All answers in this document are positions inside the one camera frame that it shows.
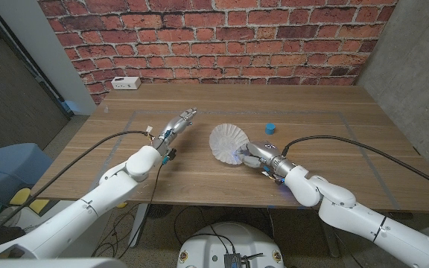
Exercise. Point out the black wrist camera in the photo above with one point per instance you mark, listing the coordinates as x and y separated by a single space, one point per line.
172 153

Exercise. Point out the yellow pad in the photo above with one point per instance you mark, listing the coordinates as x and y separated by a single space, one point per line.
21 196
38 205

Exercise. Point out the white paper coffee filter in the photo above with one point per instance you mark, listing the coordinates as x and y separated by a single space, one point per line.
227 143

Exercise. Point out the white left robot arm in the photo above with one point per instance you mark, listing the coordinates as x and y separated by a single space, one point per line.
88 208

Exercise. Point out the blue upholstered seat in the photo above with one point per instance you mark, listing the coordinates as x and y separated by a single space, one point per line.
9 167

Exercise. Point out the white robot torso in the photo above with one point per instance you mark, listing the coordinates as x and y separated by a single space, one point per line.
214 242

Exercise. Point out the red brick printed backdrop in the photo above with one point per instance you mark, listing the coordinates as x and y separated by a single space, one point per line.
218 41

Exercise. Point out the grey finned torso module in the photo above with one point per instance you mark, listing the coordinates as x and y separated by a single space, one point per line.
232 260

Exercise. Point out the grey table leg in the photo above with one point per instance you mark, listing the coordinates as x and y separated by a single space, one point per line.
330 234
138 225

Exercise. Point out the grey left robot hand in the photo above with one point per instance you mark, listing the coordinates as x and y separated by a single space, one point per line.
175 126

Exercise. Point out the blue bottle cap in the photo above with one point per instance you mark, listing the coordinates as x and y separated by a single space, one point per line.
270 129

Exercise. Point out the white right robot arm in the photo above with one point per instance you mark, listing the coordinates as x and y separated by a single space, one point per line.
348 212

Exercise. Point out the white power strip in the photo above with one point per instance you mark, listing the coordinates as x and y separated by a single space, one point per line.
126 83

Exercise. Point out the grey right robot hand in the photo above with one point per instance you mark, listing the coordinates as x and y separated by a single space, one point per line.
266 152

